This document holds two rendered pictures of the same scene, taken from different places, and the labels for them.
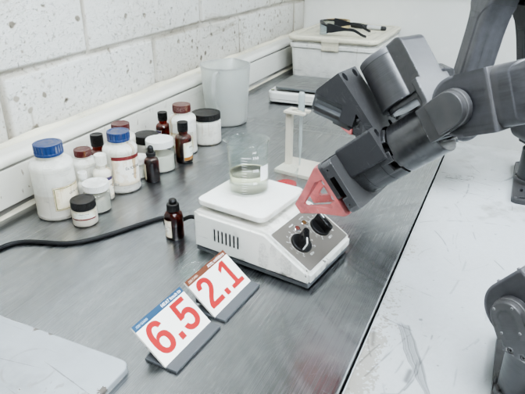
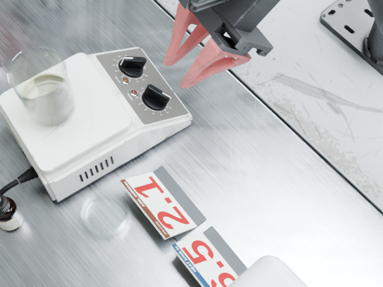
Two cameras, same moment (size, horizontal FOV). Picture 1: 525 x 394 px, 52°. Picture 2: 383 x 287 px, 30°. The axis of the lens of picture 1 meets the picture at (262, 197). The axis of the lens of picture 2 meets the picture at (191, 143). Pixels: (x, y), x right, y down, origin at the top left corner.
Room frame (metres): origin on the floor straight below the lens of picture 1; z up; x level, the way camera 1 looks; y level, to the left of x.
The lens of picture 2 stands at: (0.43, 0.32, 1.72)
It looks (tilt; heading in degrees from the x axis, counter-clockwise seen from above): 64 degrees down; 295
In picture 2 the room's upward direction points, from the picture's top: 1 degrees counter-clockwise
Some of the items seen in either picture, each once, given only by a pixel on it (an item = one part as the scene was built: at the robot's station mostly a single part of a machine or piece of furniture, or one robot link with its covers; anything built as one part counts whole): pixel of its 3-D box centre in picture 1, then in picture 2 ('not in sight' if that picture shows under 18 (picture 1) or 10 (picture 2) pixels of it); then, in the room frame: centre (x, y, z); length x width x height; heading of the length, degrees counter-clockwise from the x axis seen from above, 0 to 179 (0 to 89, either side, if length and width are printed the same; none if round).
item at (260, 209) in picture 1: (251, 195); (65, 110); (0.73, 0.02, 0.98); 0.12 x 0.12 x 0.01; 57
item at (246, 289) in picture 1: (223, 284); (163, 200); (0.59, 0.05, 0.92); 0.09 x 0.06 x 0.04; 151
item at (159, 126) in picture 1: (163, 130); not in sight; (1.16, 0.22, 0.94); 0.03 x 0.03 x 0.08
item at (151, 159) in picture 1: (151, 162); not in sight; (0.98, 0.22, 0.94); 0.03 x 0.03 x 0.07
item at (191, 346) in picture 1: (177, 327); (215, 265); (0.50, 0.10, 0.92); 0.09 x 0.06 x 0.04; 151
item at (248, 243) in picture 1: (266, 226); (89, 117); (0.72, -0.01, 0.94); 0.22 x 0.13 x 0.08; 57
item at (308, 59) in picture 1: (345, 51); not in sight; (1.95, -0.30, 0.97); 0.37 x 0.31 x 0.14; 155
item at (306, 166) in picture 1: (301, 140); not in sight; (1.03, -0.08, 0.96); 0.08 x 0.08 x 0.13; 58
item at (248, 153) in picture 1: (246, 166); (43, 93); (0.75, 0.02, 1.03); 0.07 x 0.06 x 0.08; 95
